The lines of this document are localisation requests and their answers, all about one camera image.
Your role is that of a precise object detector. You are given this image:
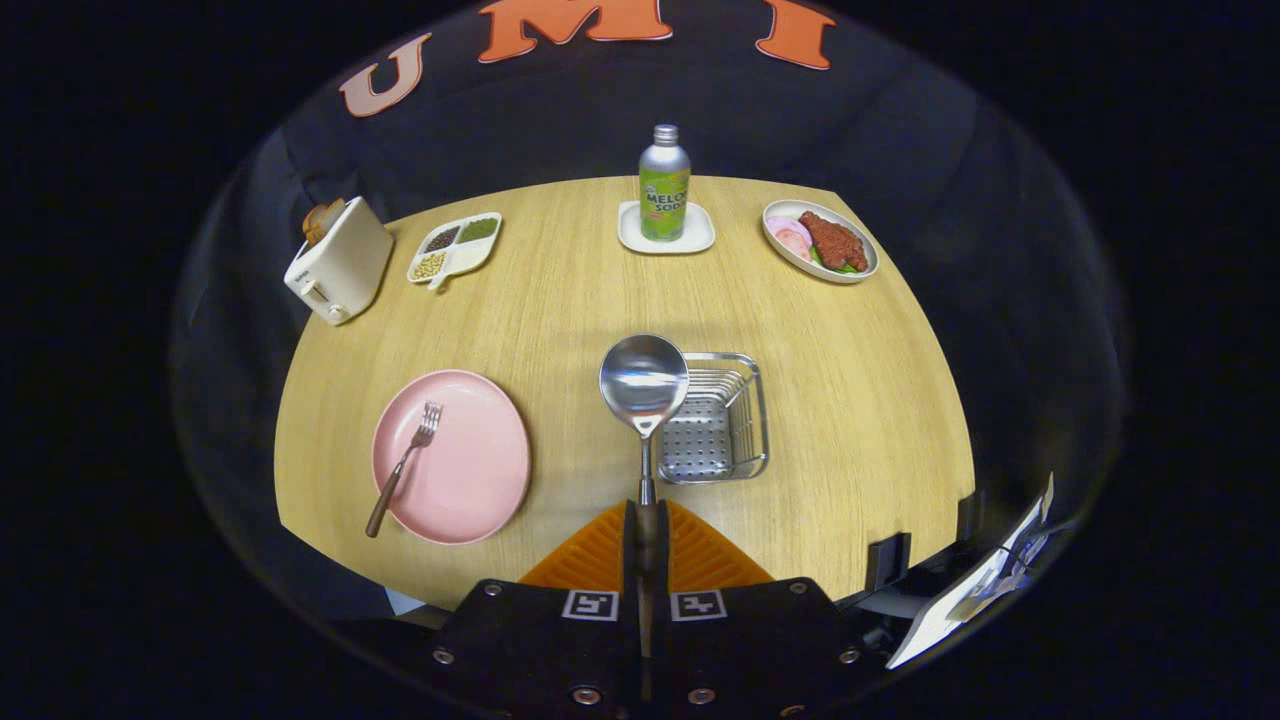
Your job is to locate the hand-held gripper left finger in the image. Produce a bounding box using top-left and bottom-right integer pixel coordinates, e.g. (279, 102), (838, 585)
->
(430, 500), (641, 720)

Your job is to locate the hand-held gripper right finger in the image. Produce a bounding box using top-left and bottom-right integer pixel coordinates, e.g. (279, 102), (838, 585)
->
(655, 500), (881, 720)

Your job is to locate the wooden handle metal spoon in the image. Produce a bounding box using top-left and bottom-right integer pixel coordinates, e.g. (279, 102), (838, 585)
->
(598, 333), (691, 701)

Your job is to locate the pink round plate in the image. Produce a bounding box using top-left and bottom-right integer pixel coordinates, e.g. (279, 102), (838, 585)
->
(371, 369), (532, 546)

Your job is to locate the white oval plate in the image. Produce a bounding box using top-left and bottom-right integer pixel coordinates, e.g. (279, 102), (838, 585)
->
(761, 199), (880, 285)

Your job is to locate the white square coaster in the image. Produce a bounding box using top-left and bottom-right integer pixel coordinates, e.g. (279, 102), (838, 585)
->
(617, 200), (717, 256)

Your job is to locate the white divided dish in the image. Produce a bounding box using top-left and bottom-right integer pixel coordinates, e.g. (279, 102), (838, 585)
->
(406, 212), (503, 292)

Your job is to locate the brown fried meat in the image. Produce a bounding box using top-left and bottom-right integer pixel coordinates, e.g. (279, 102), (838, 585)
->
(797, 210), (869, 273)

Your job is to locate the green label metal bottle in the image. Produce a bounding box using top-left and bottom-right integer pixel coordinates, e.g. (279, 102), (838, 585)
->
(638, 124), (692, 243)

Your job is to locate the white toaster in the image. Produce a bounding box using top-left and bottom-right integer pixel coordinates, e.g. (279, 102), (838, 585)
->
(283, 196), (395, 327)

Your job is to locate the black backdrop cloth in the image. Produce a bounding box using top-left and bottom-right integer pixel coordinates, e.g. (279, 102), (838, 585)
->
(168, 0), (1131, 661)

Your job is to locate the metal wire basket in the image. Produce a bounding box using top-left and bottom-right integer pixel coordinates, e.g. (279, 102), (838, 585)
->
(655, 351), (770, 486)

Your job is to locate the wooden handle fork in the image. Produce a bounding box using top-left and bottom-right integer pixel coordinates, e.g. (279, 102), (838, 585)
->
(364, 400), (444, 539)

